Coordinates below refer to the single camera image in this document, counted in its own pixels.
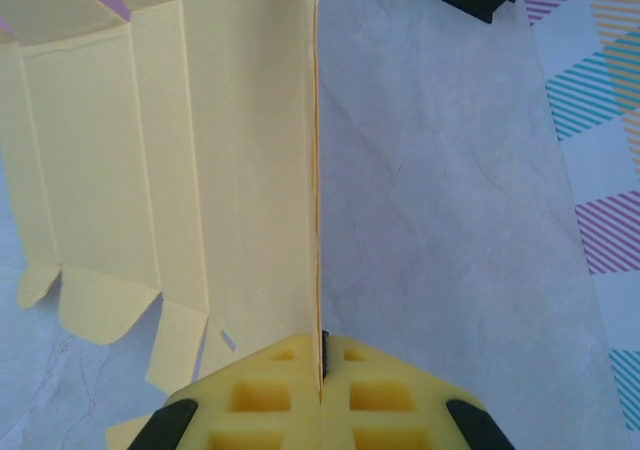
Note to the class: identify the yellow paper box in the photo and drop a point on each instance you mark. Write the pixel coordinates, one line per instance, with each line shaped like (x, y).
(225, 170)

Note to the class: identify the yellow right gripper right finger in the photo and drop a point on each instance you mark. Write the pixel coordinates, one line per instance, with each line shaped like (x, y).
(390, 405)

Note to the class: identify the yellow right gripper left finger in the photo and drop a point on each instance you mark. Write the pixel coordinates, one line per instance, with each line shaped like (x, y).
(250, 400)

